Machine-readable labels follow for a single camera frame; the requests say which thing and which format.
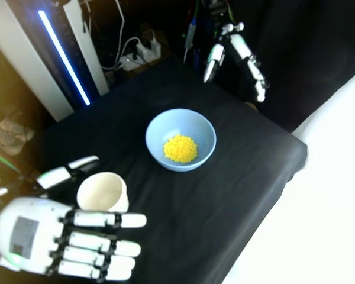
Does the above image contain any white paper cup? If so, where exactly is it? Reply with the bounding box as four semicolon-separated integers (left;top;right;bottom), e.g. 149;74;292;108
76;172;130;214

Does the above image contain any yellow small beads pile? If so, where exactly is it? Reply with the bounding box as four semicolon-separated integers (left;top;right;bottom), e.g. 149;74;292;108
162;133;199;163

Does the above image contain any light blue bowl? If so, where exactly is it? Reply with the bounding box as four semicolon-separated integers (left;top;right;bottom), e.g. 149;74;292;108
145;108;217;172

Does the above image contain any grey patterned shoe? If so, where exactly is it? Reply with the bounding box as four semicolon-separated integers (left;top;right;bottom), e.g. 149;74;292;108
0;118;36;156

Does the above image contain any white computer tower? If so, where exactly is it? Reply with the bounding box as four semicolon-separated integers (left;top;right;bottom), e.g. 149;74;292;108
0;0;109;122

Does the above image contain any blue light strip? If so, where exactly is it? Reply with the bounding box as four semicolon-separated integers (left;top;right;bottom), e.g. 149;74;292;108
37;10;91;107

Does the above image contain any white power strip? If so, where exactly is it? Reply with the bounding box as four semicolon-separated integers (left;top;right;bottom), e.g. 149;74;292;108
119;52;147;72

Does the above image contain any black table cloth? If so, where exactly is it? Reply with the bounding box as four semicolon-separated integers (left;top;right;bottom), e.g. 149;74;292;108
32;55;309;284

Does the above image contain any small white plug charger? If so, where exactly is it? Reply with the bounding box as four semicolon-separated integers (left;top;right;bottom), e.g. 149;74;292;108
135;42;151;60

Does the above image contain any tall white plug charger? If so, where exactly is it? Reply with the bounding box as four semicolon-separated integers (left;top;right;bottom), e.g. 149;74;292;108
149;28;162;59

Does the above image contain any white hanging adapter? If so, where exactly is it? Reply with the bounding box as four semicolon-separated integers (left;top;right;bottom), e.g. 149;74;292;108
185;22;198;48

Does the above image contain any green cable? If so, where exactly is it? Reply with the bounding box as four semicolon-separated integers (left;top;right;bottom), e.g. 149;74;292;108
0;147;18;172

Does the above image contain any short white cable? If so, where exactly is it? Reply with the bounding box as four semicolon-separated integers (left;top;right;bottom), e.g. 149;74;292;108
117;37;141;60

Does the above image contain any long white cable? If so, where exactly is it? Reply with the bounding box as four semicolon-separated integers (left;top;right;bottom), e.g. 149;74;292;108
101;0;126;71

